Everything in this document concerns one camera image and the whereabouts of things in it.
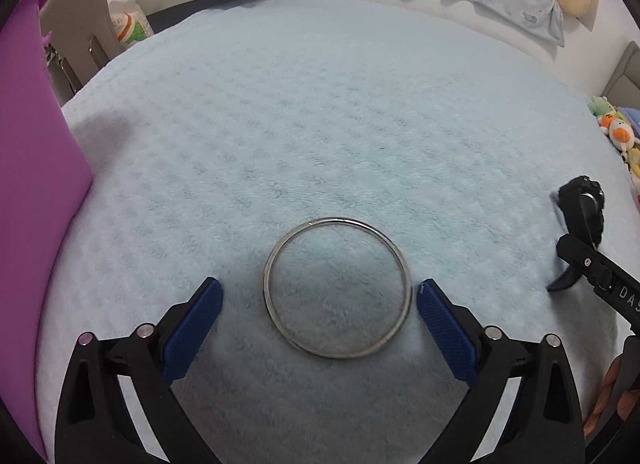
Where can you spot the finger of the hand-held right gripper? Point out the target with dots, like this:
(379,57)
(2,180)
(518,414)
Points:
(582,259)

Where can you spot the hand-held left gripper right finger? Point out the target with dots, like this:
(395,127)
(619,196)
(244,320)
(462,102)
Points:
(445,329)

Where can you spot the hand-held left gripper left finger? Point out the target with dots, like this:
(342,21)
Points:
(192,324)

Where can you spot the black wrist watch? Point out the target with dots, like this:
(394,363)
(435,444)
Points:
(575,204)

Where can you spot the plain silver bangle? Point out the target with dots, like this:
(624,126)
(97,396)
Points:
(266,289)

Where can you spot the purple cloth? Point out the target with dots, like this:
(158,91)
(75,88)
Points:
(30,144)

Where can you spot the person's right hand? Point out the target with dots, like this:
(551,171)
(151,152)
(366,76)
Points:
(611,374)

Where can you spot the white orange duck plush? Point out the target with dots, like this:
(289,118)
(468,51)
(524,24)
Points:
(620,134)

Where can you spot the blue pillow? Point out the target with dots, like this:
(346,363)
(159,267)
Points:
(632,116)

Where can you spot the green plush toy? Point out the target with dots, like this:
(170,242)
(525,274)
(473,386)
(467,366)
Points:
(599,105)

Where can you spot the grey padded panel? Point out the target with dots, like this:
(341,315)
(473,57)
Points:
(625,79)

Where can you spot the light blue fleece blanket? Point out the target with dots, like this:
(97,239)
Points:
(325,119)

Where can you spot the white printed plastic bag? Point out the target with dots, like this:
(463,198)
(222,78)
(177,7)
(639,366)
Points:
(130,14)

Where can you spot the grey padded chair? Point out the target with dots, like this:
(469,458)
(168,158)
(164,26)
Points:
(75,19)

